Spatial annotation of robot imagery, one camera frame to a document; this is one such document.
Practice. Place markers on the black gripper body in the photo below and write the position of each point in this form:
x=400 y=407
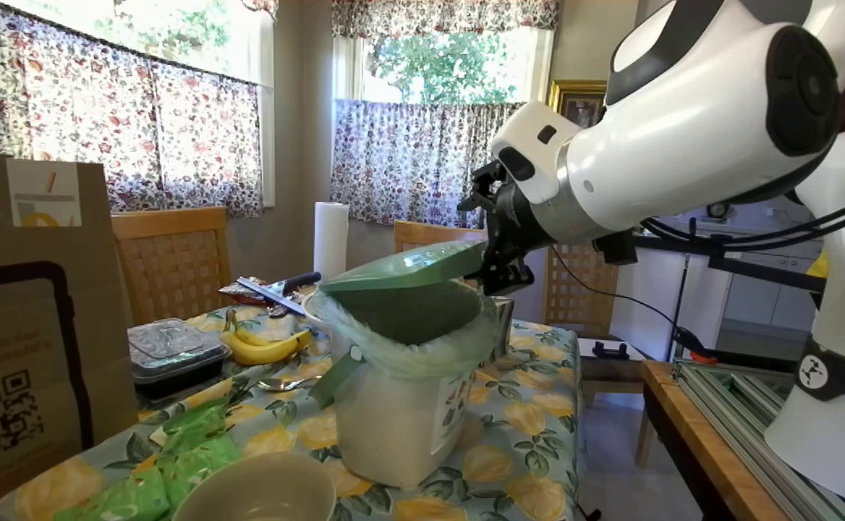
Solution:
x=520 y=232

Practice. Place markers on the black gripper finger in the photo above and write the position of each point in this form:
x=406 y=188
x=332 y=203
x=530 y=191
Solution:
x=511 y=279
x=488 y=232

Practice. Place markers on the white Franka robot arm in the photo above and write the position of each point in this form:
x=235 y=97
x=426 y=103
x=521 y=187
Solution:
x=692 y=126

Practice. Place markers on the floral curtain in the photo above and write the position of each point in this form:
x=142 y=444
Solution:
x=106 y=135
x=395 y=159

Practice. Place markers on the gold framed picture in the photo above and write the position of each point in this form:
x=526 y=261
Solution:
x=578 y=103

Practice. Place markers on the white paper towel roll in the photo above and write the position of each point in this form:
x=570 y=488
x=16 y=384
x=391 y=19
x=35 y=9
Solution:
x=332 y=242

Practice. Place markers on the lemon print tablecloth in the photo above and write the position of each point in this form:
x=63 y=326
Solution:
x=520 y=453

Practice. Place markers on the floral valance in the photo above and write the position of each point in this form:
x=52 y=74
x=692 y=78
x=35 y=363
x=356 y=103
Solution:
x=440 y=16

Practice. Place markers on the blue white packet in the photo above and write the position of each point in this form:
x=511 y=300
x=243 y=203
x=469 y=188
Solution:
x=259 y=294

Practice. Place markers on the wooden bench top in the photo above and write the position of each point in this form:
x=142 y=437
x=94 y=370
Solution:
x=692 y=434

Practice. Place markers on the metal spoon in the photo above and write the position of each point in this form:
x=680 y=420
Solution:
x=278 y=384

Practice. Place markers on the yellow banana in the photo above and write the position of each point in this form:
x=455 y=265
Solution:
x=265 y=350

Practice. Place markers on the small yellow object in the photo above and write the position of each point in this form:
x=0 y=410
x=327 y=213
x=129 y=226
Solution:
x=816 y=266

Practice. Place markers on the white ceramic bowl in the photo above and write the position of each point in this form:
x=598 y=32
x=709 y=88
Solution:
x=259 y=488

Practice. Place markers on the black food container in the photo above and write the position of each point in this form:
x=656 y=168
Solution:
x=173 y=349

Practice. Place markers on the green plastic bags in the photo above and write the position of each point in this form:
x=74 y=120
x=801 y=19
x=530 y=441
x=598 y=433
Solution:
x=193 y=428

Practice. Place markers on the brown cardboard box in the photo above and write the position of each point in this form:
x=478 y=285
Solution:
x=47 y=249

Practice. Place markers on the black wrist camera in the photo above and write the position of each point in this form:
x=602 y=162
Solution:
x=481 y=182

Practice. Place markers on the black camera boom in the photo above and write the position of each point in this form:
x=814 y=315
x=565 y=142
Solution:
x=730 y=258

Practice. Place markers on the aluminium mounting rail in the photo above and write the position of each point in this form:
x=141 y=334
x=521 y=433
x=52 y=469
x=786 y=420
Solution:
x=741 y=415

